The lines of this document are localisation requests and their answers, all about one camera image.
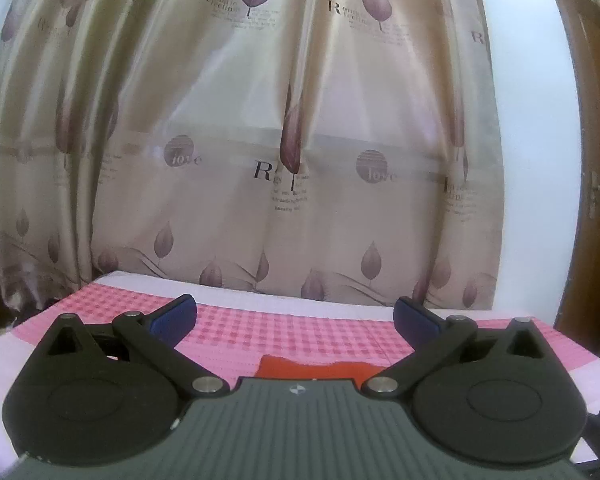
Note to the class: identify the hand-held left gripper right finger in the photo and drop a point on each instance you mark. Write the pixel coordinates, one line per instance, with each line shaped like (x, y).
(415, 317)

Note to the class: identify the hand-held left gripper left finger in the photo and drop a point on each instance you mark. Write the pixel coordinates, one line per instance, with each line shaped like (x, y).
(172, 317)

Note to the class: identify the red knitted sweater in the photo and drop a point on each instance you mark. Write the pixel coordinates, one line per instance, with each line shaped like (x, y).
(300, 367)

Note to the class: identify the pink checked bed sheet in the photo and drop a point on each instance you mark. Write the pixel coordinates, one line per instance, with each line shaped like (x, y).
(290, 330)

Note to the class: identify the beige leaf print curtain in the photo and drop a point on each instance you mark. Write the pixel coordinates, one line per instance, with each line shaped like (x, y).
(260, 110)

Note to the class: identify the brown wooden door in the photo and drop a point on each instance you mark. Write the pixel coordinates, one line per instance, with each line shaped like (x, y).
(585, 110)

